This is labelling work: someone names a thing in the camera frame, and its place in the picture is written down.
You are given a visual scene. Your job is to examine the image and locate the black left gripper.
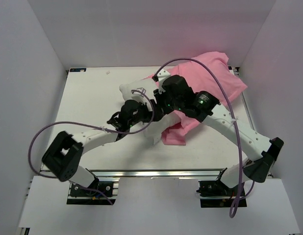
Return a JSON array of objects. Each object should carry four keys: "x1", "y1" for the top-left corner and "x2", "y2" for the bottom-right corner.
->
[{"x1": 128, "y1": 99, "x2": 164, "y2": 127}]

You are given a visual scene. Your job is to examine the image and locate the white pillow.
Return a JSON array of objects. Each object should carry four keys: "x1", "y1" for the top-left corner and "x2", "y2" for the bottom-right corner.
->
[{"x1": 119, "y1": 78, "x2": 186, "y2": 145}]

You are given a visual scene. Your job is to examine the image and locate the pink fabric pillowcase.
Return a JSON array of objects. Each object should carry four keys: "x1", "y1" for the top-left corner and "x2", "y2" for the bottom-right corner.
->
[{"x1": 161, "y1": 51, "x2": 247, "y2": 145}]

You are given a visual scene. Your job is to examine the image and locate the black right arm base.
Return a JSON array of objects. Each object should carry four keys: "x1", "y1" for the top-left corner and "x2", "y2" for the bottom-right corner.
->
[{"x1": 196, "y1": 168, "x2": 239, "y2": 209}]

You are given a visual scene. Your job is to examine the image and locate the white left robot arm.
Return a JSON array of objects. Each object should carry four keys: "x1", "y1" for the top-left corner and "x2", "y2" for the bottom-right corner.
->
[{"x1": 42, "y1": 99, "x2": 157, "y2": 195}]

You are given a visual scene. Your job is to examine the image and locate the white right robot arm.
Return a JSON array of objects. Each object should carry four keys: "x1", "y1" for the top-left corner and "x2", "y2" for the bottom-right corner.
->
[{"x1": 153, "y1": 75, "x2": 284, "y2": 195}]

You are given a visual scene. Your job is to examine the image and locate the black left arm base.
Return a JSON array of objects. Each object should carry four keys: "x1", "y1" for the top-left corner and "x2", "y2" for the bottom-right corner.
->
[{"x1": 66, "y1": 177, "x2": 119, "y2": 206}]

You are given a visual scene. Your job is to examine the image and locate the blue left corner label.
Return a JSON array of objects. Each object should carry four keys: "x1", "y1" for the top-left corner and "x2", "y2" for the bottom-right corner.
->
[{"x1": 69, "y1": 68, "x2": 86, "y2": 72}]

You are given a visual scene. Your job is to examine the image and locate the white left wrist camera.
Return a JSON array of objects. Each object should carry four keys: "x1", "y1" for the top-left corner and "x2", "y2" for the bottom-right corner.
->
[{"x1": 131, "y1": 87, "x2": 146, "y2": 103}]

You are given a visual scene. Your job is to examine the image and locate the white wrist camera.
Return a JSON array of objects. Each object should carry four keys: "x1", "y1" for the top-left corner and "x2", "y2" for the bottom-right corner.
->
[
  {"x1": 131, "y1": 87, "x2": 146, "y2": 103},
  {"x1": 152, "y1": 69, "x2": 171, "y2": 87}
]

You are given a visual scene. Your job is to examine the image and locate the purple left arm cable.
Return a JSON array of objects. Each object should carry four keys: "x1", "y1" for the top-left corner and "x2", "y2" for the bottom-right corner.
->
[{"x1": 28, "y1": 89, "x2": 156, "y2": 205}]

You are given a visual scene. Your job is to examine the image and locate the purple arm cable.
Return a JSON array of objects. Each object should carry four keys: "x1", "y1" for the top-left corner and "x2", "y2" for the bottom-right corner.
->
[
  {"x1": 154, "y1": 57, "x2": 255, "y2": 218},
  {"x1": 28, "y1": 89, "x2": 156, "y2": 205}
]

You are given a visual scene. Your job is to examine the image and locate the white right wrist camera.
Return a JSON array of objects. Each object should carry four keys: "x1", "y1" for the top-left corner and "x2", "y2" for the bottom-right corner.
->
[{"x1": 152, "y1": 69, "x2": 171, "y2": 87}]

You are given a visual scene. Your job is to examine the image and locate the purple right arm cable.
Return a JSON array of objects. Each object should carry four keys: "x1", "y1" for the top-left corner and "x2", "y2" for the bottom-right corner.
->
[{"x1": 154, "y1": 57, "x2": 255, "y2": 218}]

